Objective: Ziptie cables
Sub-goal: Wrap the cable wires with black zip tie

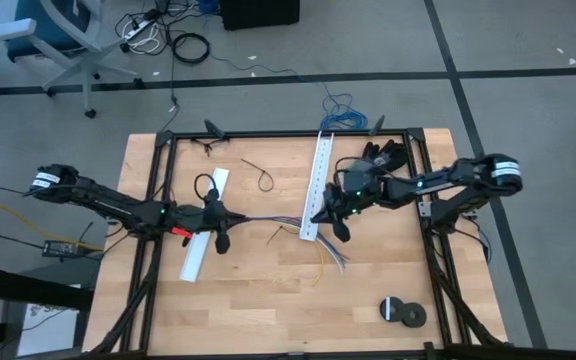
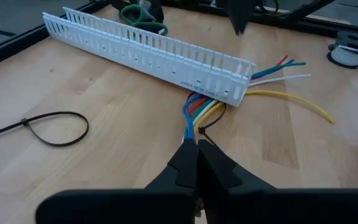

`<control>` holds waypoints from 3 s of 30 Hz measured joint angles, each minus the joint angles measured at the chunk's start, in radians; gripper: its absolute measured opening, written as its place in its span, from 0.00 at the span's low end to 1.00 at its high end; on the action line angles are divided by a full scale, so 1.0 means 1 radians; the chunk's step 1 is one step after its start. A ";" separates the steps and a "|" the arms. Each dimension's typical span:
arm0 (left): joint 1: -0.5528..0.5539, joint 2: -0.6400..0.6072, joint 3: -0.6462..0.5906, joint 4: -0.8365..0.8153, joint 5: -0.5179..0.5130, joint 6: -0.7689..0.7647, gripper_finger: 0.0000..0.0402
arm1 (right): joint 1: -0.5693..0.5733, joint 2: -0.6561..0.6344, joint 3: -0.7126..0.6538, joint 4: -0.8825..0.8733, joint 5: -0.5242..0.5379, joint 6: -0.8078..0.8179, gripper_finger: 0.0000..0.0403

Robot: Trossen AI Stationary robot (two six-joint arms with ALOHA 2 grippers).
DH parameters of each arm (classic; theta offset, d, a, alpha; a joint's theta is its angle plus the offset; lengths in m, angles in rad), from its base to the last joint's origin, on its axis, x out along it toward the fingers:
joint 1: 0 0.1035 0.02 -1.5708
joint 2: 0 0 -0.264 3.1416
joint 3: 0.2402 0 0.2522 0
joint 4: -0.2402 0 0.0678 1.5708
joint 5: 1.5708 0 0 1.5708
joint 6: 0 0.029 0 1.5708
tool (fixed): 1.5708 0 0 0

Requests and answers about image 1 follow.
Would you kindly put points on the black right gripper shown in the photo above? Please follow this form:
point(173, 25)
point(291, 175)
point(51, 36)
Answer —
point(360, 195)

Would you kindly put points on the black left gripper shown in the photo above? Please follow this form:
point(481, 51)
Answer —
point(195, 219)

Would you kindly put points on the white raceway cover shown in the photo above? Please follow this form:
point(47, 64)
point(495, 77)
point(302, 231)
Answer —
point(193, 260)

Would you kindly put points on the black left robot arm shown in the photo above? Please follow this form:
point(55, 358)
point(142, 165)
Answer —
point(108, 205)

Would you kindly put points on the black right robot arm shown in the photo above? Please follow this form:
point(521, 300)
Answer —
point(433, 185)

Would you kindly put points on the clear safety glasses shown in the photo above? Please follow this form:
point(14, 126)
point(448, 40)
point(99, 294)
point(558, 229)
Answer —
point(208, 145)

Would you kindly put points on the black work glove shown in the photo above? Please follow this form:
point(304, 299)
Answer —
point(390, 152)

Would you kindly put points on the black tape roll white label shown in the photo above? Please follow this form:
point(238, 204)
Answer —
point(384, 309)

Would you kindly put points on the black power adapter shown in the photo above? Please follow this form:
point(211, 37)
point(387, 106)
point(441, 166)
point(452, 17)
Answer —
point(63, 248)

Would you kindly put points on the white printed box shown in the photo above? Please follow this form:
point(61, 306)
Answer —
point(53, 330)

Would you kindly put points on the black desk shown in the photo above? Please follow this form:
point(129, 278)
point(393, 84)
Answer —
point(28, 290)

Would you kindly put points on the white power strip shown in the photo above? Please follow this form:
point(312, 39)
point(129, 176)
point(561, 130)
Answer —
point(138, 29)

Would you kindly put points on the black box case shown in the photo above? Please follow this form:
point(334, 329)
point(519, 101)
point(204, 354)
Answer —
point(258, 12)

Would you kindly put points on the white-grey office chair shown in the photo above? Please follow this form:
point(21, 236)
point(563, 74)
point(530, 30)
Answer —
point(85, 55)

